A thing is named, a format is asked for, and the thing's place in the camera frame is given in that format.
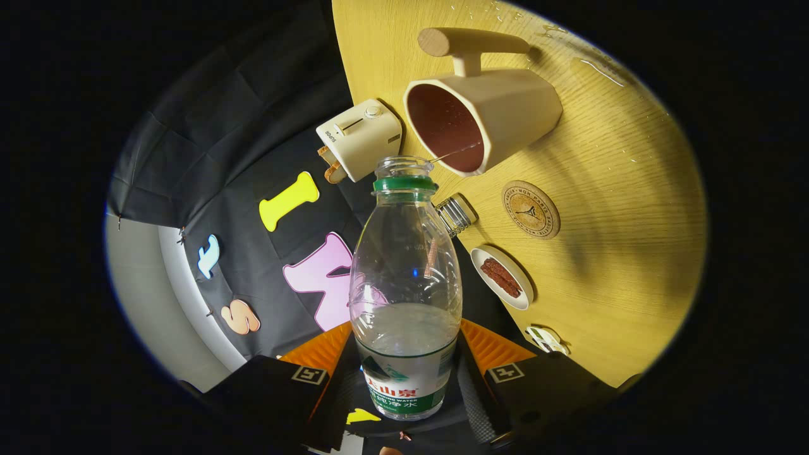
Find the brown meat piece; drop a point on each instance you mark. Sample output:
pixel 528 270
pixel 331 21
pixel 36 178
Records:
pixel 505 273
pixel 496 281

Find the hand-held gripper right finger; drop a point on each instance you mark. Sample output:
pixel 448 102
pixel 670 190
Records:
pixel 474 398

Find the white divided condiment dish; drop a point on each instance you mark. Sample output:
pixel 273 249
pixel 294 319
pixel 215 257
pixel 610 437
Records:
pixel 545 339

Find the wooden table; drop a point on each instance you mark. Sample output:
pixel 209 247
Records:
pixel 619 265

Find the white toaster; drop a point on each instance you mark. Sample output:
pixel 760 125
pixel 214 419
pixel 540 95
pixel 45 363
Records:
pixel 360 136

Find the pink stick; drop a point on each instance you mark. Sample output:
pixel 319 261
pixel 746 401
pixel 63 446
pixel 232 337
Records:
pixel 431 259

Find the white round plate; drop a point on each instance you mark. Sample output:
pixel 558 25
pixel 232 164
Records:
pixel 486 254

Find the round wooden coaster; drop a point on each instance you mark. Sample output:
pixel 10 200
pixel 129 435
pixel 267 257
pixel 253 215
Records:
pixel 531 210

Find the clear plastic juice bottle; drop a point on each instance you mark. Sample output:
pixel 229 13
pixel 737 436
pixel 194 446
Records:
pixel 404 354

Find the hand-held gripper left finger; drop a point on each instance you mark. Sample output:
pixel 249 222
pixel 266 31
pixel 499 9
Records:
pixel 328 404

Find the black backdrop cloth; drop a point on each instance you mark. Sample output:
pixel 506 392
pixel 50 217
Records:
pixel 253 158

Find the toast bread slice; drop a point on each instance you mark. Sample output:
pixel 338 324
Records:
pixel 335 172
pixel 324 151

